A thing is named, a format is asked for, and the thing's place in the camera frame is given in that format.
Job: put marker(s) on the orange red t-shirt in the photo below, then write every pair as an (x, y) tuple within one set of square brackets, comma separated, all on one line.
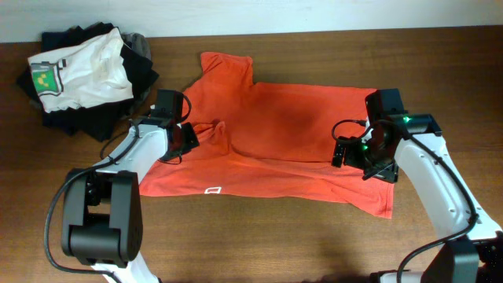
[(268, 140)]

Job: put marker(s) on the navy folded garment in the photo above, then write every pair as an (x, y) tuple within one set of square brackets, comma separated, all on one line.
[(63, 121)]

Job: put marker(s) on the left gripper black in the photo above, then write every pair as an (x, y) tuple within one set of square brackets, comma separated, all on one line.
[(187, 137)]

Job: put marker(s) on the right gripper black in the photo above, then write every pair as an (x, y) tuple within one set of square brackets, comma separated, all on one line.
[(351, 154)]

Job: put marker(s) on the grey folded garment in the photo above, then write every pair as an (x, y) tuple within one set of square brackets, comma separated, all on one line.
[(138, 43)]

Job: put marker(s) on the white folded t-shirt green print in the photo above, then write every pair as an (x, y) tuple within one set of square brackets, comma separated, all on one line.
[(82, 76)]

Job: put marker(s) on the black folded garment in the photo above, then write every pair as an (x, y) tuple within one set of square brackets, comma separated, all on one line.
[(99, 121)]

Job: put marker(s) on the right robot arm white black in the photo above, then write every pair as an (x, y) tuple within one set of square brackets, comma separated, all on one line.
[(468, 247)]

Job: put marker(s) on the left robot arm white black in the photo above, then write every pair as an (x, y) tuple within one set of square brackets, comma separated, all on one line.
[(102, 221)]

